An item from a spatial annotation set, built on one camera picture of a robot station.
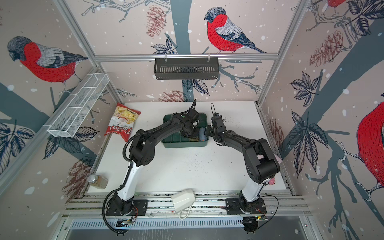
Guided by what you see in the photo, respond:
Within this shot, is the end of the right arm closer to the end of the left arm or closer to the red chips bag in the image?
the end of the left arm

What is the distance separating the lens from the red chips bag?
0.99 meters

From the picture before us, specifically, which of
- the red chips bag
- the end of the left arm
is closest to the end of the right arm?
the end of the left arm
